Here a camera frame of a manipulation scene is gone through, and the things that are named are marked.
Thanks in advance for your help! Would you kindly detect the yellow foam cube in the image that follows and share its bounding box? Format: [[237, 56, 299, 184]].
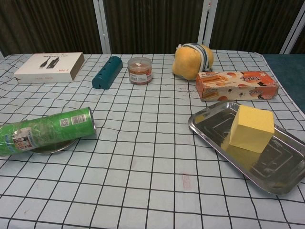
[[229, 104, 275, 153]]

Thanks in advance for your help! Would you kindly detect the green chips can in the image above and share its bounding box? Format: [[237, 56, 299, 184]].
[[0, 106, 97, 157]]

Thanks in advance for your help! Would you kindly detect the clear jar with red contents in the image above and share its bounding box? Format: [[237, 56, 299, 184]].
[[127, 57, 153, 85]]

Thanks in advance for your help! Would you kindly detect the checked light blue tablecloth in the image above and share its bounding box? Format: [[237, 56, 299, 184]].
[[0, 49, 305, 229]]

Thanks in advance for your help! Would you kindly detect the teal plastic holder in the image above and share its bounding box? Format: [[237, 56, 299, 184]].
[[91, 56, 124, 91]]

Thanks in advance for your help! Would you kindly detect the yellow plush toy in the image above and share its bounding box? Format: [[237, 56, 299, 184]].
[[172, 42, 214, 81]]

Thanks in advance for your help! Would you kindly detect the rectangular steel tray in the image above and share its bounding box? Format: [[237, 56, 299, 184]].
[[188, 101, 305, 196]]

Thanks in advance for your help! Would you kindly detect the orange snack box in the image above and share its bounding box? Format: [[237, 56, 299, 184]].
[[195, 71, 280, 102]]

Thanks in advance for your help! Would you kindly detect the round steel plate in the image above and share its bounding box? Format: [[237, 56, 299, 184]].
[[30, 137, 79, 155]]

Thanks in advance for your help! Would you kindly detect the white flat product box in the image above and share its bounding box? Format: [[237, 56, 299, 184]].
[[13, 52, 85, 84]]

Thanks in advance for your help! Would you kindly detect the white screen frame post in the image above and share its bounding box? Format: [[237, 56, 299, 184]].
[[280, 9, 305, 54], [199, 0, 219, 50], [92, 0, 112, 54]]

